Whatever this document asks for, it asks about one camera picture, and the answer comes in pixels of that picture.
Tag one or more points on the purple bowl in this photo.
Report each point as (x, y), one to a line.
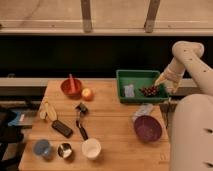
(147, 128)

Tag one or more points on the black dish brush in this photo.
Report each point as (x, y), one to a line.
(81, 111)

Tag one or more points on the black rectangular block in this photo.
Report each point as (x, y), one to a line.
(62, 128)

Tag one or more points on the bunch of red grapes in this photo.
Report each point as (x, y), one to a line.
(149, 91)

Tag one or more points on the red spoon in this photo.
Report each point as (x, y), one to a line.
(72, 84)

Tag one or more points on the black chair with blue item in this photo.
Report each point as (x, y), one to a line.
(10, 134)

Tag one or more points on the peeled banana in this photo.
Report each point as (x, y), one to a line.
(47, 111)

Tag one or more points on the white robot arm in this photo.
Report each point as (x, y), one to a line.
(192, 122)

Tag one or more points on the green plastic tray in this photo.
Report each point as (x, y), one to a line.
(139, 79)

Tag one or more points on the white cup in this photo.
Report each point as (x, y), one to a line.
(91, 148)

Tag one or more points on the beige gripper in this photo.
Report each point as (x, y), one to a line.
(169, 75)

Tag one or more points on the blue plastic cup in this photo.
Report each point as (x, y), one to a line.
(42, 148)

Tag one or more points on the red bowl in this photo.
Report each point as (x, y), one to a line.
(65, 87)

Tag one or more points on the small metal cup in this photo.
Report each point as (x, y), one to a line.
(65, 150)

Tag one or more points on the clear plastic bag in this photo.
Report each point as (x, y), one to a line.
(144, 109)

